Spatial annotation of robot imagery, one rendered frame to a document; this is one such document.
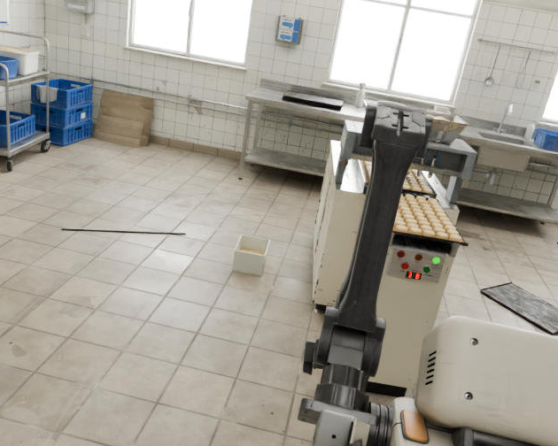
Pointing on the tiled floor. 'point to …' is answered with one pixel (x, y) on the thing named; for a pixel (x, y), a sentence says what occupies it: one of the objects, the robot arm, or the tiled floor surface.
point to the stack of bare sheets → (530, 308)
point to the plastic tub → (251, 255)
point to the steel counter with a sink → (514, 146)
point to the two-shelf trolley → (9, 109)
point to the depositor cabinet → (344, 227)
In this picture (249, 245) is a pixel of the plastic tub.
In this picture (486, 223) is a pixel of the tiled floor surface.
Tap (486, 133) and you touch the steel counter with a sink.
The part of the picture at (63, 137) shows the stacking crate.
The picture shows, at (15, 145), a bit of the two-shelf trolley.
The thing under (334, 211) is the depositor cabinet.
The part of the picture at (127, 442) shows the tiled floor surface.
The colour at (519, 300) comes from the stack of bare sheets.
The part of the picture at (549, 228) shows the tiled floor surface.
